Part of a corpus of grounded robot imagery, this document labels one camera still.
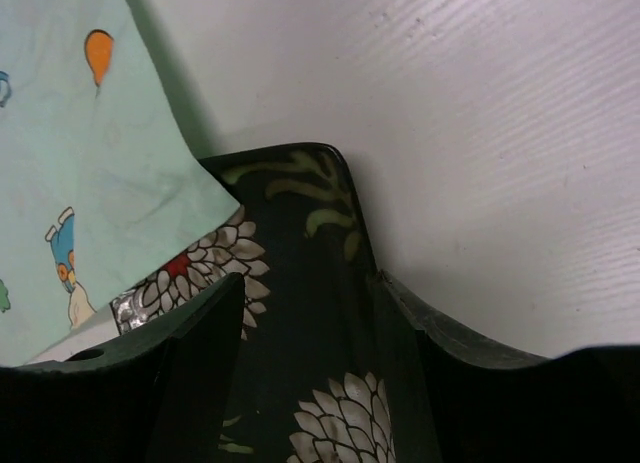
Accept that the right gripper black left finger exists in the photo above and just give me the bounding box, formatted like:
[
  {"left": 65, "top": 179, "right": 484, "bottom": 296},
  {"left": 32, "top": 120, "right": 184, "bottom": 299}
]
[{"left": 1, "top": 274, "right": 245, "bottom": 462}]

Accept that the black floral square plate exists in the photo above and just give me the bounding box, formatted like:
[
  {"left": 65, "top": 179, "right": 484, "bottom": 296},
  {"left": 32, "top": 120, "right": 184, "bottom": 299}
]
[{"left": 108, "top": 141, "right": 444, "bottom": 463}]

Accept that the green cartoon print cloth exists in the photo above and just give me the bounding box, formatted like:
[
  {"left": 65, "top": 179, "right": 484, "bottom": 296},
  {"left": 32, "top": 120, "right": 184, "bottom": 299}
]
[{"left": 1, "top": 0, "right": 239, "bottom": 366}]

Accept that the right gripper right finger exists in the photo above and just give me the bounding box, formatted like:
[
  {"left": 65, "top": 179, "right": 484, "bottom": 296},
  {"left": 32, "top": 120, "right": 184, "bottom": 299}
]
[{"left": 372, "top": 271, "right": 639, "bottom": 462}]

